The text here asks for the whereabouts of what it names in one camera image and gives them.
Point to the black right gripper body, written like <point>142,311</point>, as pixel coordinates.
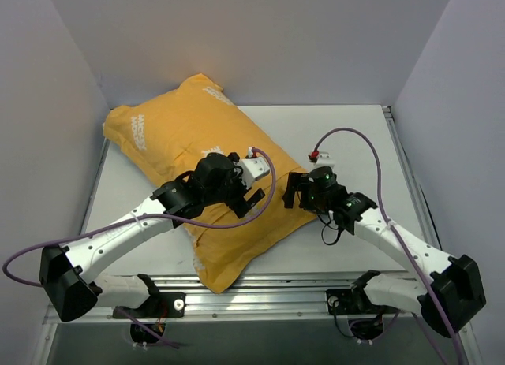
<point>298,188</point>

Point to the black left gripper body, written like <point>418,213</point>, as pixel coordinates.
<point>240,199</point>

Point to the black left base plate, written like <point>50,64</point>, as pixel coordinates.
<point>165,305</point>

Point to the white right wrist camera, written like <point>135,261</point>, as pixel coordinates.
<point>320,159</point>

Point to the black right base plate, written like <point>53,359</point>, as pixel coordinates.
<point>347,302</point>

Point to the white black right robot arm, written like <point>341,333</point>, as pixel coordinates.
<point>447,292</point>

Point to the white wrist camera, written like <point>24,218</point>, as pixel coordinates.
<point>320,159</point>
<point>253,170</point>

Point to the yellow printed pillowcase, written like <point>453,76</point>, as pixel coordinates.
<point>192,128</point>

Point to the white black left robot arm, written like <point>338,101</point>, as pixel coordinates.
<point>72,275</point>

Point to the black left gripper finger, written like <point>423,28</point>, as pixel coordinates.
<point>241,206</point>
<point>234,157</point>

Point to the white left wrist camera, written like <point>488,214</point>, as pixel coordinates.
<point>253,170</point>

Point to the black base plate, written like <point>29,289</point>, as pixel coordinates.
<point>347,302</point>
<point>165,305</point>

